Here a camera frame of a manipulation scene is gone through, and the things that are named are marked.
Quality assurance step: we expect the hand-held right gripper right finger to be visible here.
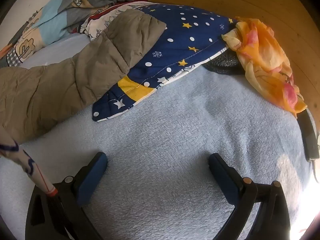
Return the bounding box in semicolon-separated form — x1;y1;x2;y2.
208;153;292;240

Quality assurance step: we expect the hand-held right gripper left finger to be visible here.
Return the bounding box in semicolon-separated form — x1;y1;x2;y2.
26;152;108;240

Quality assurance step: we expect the olive puffer jacket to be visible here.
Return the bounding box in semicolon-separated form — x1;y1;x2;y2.
0;12;167;144

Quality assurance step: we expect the light blue cloud blanket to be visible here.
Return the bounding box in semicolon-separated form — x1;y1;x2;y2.
0;34;318;240

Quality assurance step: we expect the black device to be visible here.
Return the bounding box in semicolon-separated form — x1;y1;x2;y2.
299;110;320;161

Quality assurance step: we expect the dark patterned cloth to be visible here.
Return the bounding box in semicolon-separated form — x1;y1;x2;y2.
202;52;247;76

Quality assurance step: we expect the orange floral scarf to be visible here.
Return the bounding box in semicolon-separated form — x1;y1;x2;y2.
222;17;308;119

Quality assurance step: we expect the navy star printed pillow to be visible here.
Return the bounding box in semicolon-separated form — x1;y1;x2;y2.
81;1;238;123

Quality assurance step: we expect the patchwork cartoon quilt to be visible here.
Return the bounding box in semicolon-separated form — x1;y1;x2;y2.
0;0;120;68

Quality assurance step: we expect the wooden headboard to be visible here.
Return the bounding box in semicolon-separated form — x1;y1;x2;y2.
124;0;320;120

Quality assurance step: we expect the white sleeved black cable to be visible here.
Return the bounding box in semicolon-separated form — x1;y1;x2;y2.
0;127;69;240

